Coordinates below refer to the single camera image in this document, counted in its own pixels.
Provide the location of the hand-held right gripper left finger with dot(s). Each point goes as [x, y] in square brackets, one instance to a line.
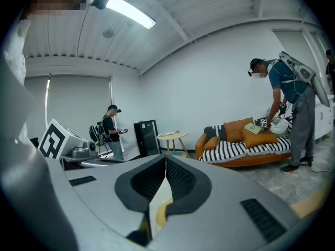
[104, 192]

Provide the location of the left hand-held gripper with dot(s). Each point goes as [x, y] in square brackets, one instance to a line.
[52, 140]

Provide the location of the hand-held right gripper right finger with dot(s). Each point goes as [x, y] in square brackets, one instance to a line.
[222, 192]

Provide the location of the orange sofa with striped throw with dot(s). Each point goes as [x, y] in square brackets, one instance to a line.
[230, 150]

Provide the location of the wooden coffee table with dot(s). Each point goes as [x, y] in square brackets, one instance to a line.
[306, 205]

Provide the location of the small orange cushion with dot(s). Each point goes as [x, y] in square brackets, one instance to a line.
[211, 142]

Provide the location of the teal box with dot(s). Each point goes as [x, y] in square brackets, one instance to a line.
[179, 153]

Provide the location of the black glass-door cabinet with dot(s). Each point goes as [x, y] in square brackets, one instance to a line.
[146, 140]

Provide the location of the black striped cushion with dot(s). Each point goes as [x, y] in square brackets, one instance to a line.
[213, 131]

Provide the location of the round wooden side table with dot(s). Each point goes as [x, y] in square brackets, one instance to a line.
[172, 135]

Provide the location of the white dresser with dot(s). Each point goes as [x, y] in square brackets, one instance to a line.
[324, 119]

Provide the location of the round ceiling detector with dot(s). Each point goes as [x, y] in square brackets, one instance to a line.
[108, 32]

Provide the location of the person's white jacket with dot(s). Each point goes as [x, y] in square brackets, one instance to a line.
[15, 48]

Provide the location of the ceiling strip light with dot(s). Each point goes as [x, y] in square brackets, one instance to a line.
[131, 9]

